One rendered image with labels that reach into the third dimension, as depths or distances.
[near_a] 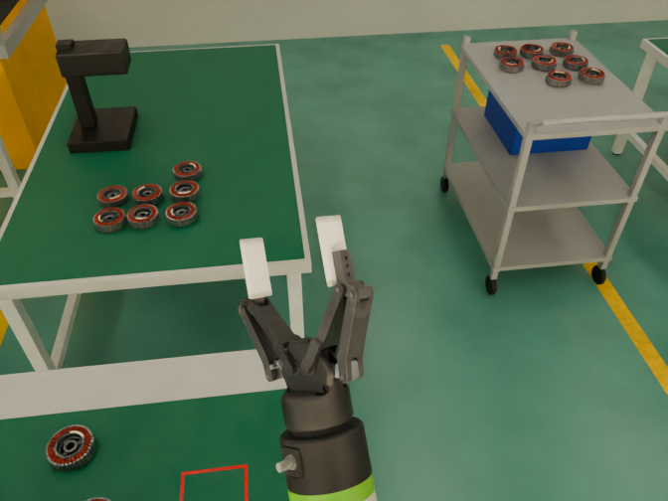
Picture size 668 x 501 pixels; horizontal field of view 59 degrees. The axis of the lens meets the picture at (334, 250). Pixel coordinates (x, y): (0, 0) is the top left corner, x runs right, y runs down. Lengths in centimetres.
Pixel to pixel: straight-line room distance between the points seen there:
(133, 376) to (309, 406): 120
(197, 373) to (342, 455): 115
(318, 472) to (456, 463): 184
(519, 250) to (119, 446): 207
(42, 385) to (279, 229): 91
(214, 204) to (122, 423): 95
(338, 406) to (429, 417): 191
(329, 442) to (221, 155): 205
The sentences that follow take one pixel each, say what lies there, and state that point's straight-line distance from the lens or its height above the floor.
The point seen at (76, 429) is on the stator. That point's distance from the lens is 168.
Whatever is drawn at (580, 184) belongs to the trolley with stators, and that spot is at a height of 54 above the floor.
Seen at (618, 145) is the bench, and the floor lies 8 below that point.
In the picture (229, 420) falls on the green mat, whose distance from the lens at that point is 163.
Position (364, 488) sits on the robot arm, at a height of 153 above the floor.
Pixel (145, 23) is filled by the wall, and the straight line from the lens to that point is 563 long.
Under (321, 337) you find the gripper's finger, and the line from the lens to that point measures 61.
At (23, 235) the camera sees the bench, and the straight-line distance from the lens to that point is 238.
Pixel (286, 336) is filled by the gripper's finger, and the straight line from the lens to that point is 67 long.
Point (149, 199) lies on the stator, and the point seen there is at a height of 78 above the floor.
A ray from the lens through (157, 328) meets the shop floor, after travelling 290.
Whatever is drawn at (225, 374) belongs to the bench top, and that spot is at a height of 75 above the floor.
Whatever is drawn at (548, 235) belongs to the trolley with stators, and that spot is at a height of 19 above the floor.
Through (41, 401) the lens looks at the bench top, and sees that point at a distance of 182.
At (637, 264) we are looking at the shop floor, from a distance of 347.
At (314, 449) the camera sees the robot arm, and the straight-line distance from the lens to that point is 62.
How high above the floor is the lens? 211
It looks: 42 degrees down
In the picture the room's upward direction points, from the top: straight up
